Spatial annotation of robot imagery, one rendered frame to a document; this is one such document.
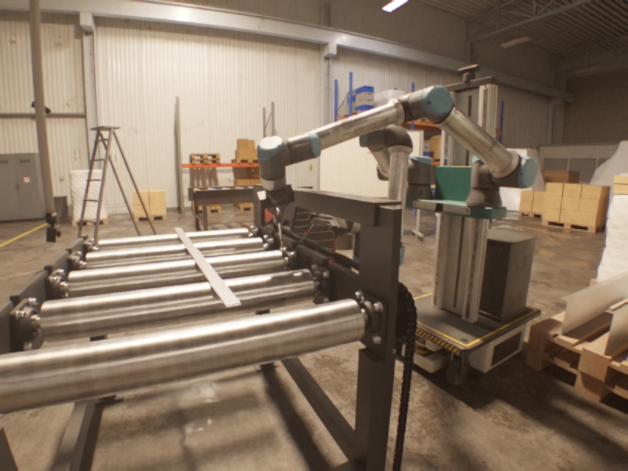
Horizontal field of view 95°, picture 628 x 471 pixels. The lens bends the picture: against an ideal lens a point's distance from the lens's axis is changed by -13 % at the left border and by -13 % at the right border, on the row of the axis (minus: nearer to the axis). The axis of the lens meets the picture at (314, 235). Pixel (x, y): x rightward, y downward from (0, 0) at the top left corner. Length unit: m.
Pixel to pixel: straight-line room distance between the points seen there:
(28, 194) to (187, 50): 6.28
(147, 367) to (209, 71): 11.34
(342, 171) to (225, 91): 6.70
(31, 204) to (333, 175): 8.51
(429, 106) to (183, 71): 10.70
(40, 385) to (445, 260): 2.11
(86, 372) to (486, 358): 1.96
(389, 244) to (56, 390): 0.77
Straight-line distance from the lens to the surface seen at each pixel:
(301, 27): 12.50
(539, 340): 2.49
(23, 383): 0.79
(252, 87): 11.98
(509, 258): 2.23
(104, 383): 0.76
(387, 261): 0.85
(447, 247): 2.31
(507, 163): 1.70
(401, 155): 1.57
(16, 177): 11.42
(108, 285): 1.30
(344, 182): 5.97
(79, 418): 1.60
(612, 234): 4.25
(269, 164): 1.10
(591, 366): 2.39
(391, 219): 0.82
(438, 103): 1.40
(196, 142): 11.37
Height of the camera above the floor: 1.25
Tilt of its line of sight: 11 degrees down
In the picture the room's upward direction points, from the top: straight up
